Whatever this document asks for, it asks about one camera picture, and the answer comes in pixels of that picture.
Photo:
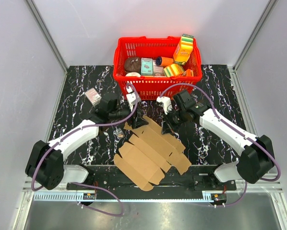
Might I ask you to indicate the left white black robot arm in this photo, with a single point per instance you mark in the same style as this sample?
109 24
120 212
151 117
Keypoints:
46 162

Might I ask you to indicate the red plastic shopping basket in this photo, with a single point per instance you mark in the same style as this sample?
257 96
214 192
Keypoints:
150 87

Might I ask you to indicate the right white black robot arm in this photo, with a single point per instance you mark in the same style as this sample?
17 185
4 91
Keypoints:
256 156

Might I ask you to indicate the small pink card box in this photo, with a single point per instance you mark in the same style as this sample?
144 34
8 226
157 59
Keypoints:
93 96

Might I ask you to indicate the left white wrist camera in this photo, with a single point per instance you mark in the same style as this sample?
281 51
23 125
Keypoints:
130 96

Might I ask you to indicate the teal small box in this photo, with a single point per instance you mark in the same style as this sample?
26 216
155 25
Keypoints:
146 66

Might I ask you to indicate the orange blue capped bottle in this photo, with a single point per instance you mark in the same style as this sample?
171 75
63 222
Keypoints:
164 61

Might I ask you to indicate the right aluminium corner post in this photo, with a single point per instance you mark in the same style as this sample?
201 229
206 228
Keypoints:
258 27

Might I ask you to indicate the left aluminium corner post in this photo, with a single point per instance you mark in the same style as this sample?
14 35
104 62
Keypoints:
46 33

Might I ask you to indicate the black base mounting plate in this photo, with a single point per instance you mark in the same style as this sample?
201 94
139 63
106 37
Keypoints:
197 178

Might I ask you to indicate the aluminium corner post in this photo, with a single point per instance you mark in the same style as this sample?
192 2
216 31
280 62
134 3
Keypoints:
46 33
258 27

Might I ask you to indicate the pink white packet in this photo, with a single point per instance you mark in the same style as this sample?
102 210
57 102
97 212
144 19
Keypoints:
157 70

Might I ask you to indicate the brown cardboard box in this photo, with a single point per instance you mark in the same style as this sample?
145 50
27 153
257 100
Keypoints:
149 154

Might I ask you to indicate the yellow green sponge pack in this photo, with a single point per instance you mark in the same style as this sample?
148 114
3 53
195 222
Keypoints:
173 70

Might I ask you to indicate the white round container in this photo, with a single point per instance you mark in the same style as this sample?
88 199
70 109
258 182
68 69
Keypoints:
133 74

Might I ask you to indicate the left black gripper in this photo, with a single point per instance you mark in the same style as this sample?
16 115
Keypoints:
138 121

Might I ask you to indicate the brown round bun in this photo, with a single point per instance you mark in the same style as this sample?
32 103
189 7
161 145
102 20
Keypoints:
132 64

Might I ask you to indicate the small orange box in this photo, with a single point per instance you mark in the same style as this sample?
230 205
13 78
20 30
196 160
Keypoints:
188 73

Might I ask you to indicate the aluminium front rail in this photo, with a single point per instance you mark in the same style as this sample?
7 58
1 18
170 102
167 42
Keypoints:
71 192

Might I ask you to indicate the small clear plastic bag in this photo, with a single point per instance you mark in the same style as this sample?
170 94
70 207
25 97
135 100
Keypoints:
119 133

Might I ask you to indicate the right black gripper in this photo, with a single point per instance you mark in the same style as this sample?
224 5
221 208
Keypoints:
166 129

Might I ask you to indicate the tall orange sponge pack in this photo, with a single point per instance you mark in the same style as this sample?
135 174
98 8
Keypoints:
183 49

